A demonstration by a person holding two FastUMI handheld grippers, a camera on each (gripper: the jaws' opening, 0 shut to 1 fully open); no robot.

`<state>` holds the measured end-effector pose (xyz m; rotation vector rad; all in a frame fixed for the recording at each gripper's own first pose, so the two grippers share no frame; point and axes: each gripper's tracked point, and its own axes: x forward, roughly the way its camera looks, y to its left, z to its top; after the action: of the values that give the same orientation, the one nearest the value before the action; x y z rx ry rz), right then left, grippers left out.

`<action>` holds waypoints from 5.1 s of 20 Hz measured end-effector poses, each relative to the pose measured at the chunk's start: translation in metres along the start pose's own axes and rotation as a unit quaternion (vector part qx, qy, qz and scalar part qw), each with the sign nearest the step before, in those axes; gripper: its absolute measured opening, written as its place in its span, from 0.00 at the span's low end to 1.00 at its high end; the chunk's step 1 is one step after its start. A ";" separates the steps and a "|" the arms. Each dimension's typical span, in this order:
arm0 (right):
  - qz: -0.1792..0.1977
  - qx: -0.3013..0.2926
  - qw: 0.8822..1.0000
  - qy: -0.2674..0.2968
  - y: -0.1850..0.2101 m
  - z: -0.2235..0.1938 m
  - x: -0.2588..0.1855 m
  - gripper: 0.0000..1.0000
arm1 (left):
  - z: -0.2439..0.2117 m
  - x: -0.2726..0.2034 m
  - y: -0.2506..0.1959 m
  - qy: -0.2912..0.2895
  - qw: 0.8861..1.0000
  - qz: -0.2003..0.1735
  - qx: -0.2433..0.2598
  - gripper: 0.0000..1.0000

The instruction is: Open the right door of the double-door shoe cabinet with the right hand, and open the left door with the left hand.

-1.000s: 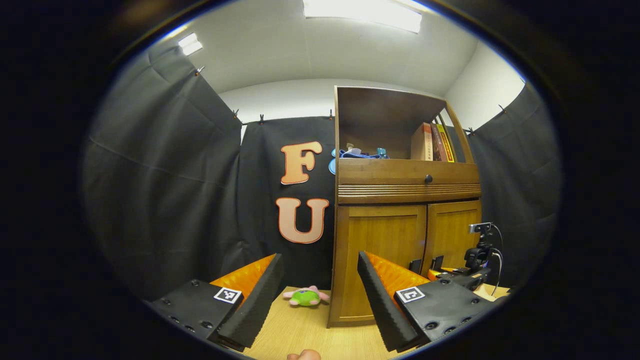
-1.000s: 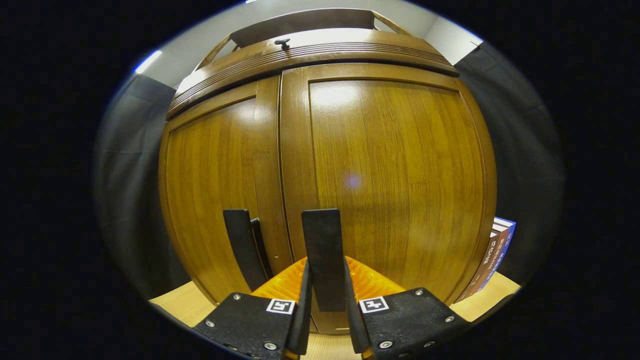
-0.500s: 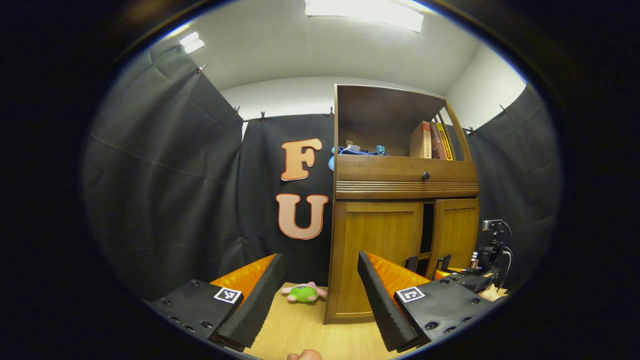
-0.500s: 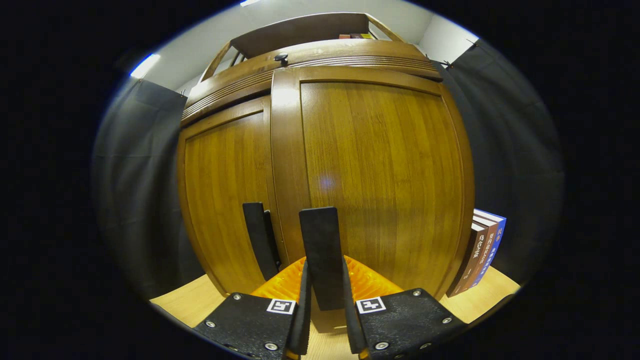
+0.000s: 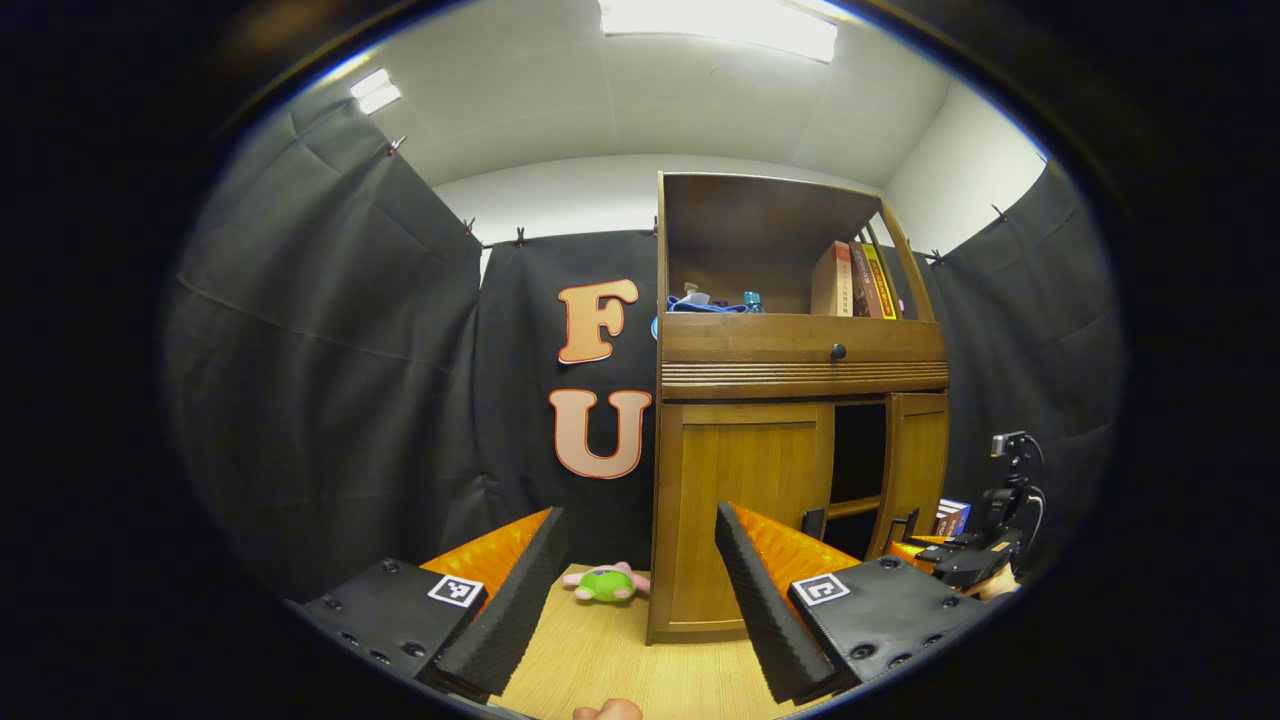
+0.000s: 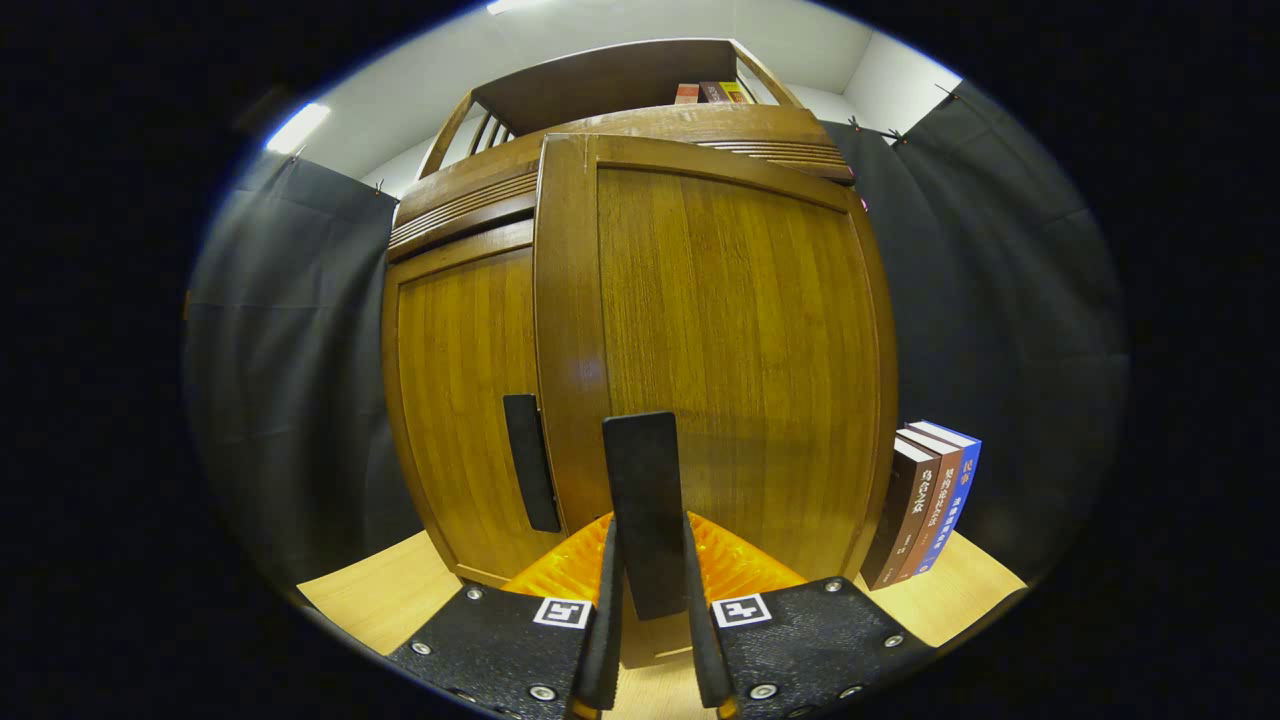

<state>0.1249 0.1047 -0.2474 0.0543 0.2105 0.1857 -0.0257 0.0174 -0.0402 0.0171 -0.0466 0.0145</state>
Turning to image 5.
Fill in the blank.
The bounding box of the beige book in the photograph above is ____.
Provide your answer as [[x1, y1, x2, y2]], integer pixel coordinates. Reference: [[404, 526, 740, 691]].
[[810, 241, 853, 317]]

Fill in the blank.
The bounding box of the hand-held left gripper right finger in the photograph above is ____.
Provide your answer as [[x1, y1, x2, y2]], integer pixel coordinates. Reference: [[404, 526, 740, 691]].
[[713, 502, 991, 706]]

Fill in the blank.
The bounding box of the wooden shoe cabinet door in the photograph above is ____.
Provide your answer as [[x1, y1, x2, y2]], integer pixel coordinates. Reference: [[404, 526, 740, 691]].
[[868, 392, 951, 561], [650, 403, 836, 641]]

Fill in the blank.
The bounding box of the green plush toy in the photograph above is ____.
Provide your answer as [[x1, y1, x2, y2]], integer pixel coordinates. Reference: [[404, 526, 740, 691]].
[[562, 561, 651, 604]]

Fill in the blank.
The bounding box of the brown book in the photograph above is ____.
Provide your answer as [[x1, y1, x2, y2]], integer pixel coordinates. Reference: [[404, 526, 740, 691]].
[[848, 243, 886, 319]]

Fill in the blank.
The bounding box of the wooden double-door shoe cabinet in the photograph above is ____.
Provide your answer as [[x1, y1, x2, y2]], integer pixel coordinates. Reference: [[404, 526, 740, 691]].
[[645, 170, 951, 646]]

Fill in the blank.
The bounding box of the black backdrop cloth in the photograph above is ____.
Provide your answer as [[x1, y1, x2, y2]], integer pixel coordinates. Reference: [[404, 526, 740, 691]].
[[160, 85, 1126, 606]]

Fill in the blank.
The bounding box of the wooden drawer with black knob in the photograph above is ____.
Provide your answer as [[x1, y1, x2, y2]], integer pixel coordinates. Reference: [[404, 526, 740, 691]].
[[660, 313, 949, 366]]

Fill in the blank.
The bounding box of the small ceiling light panel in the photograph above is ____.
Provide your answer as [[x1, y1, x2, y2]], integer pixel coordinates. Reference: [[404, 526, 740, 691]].
[[350, 68, 403, 115]]

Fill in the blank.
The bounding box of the large ceiling light panel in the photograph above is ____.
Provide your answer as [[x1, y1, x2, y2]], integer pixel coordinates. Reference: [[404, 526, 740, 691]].
[[598, 0, 839, 64]]

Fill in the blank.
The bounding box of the yellow book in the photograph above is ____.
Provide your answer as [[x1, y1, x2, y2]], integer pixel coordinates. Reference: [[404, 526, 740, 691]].
[[862, 242, 899, 320]]

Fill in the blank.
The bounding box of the blue cloth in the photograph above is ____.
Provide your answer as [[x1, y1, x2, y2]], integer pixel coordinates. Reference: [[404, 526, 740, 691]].
[[667, 295, 766, 315]]

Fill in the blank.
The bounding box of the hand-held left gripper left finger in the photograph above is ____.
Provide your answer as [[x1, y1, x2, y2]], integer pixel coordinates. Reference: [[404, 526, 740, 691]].
[[285, 507, 569, 701]]

